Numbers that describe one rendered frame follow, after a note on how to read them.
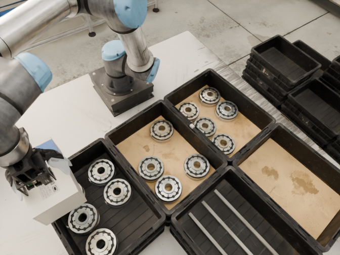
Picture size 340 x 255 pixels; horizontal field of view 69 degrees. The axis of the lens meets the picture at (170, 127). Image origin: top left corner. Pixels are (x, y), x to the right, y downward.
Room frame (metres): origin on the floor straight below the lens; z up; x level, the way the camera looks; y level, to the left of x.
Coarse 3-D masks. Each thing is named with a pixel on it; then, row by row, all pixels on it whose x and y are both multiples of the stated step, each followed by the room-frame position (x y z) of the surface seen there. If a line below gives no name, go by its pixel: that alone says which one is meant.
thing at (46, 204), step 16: (48, 144) 0.32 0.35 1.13; (64, 176) 0.23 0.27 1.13; (32, 192) 0.18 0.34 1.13; (48, 192) 0.18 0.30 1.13; (64, 192) 0.18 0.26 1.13; (80, 192) 0.20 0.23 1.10; (32, 208) 0.14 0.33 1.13; (48, 208) 0.14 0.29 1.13; (64, 208) 0.15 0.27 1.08; (48, 224) 0.12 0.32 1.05
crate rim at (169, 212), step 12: (168, 108) 0.62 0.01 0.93; (132, 120) 0.55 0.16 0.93; (180, 120) 0.57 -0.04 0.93; (108, 132) 0.49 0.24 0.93; (192, 132) 0.51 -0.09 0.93; (204, 144) 0.46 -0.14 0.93; (120, 156) 0.39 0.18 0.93; (132, 168) 0.35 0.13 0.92; (204, 180) 0.32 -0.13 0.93; (192, 192) 0.27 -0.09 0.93; (180, 204) 0.22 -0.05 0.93
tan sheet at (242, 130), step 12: (192, 96) 0.78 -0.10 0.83; (204, 108) 0.71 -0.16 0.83; (216, 120) 0.64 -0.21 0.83; (240, 120) 0.65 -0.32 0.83; (216, 132) 0.58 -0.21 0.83; (228, 132) 0.58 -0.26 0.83; (240, 132) 0.59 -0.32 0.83; (252, 132) 0.59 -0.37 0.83; (240, 144) 0.53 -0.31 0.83; (228, 156) 0.46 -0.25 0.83
